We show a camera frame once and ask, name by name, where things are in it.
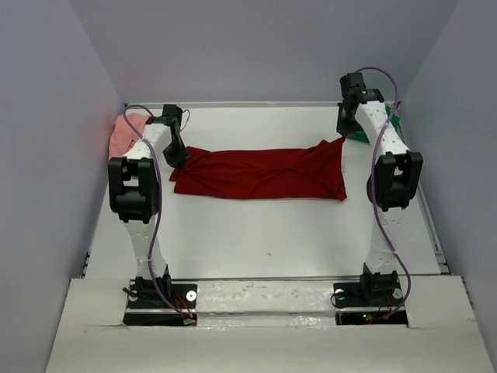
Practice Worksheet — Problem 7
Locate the pink t shirt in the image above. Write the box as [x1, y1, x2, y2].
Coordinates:
[108, 113, 149, 159]

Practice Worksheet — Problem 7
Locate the dark red t shirt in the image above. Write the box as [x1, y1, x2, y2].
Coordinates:
[169, 138, 347, 201]

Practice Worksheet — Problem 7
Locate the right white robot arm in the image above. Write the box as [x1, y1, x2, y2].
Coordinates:
[331, 70, 423, 309]

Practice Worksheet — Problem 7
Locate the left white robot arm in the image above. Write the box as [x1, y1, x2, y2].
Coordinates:
[108, 104, 189, 313]

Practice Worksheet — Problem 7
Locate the folded green t shirt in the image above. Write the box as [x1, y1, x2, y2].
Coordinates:
[347, 106, 401, 144]

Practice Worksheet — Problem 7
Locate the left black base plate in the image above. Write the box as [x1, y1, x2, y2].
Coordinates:
[123, 281, 198, 327]

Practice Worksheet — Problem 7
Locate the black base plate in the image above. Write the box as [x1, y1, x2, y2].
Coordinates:
[330, 281, 408, 326]
[123, 281, 198, 327]

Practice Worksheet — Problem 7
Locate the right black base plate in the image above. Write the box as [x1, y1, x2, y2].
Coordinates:
[330, 281, 408, 326]

